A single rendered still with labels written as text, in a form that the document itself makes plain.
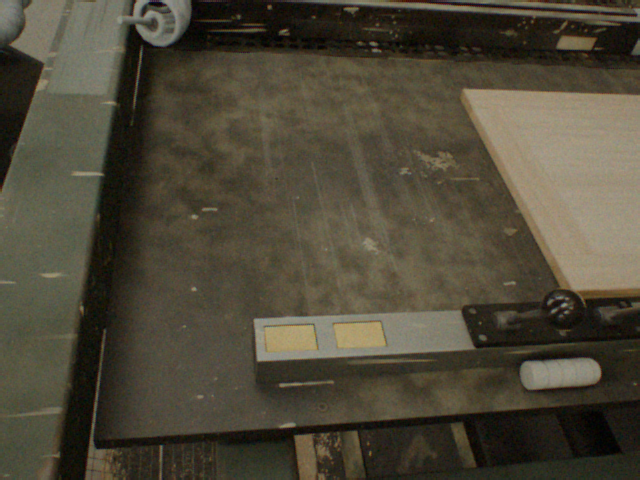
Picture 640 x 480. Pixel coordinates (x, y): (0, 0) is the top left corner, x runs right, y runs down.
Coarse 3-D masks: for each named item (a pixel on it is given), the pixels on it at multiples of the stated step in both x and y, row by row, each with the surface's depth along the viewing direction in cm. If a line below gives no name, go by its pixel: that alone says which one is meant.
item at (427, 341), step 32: (256, 320) 58; (288, 320) 59; (320, 320) 59; (352, 320) 60; (384, 320) 60; (416, 320) 61; (448, 320) 61; (256, 352) 56; (288, 352) 56; (320, 352) 56; (352, 352) 57; (384, 352) 57; (416, 352) 58; (448, 352) 59; (480, 352) 59; (512, 352) 60; (544, 352) 61; (576, 352) 62; (608, 352) 63
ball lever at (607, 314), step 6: (594, 312) 63; (600, 312) 62; (606, 312) 62; (612, 312) 61; (618, 312) 60; (624, 312) 59; (630, 312) 58; (636, 312) 58; (600, 318) 62; (606, 318) 61; (612, 318) 61; (618, 318) 60; (624, 318) 60; (606, 324) 62; (612, 324) 62; (618, 324) 62
